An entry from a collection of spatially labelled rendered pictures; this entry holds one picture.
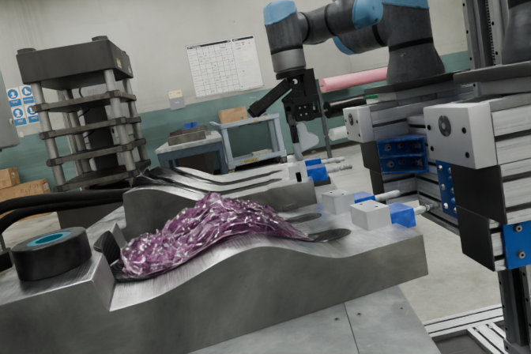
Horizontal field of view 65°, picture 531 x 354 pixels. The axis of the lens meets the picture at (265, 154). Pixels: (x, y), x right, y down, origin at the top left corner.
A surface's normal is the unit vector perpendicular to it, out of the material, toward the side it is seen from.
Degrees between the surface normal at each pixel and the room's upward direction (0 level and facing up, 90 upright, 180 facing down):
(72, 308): 90
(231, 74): 90
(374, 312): 0
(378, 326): 0
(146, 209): 90
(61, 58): 90
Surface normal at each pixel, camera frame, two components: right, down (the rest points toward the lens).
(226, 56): 0.15, 0.09
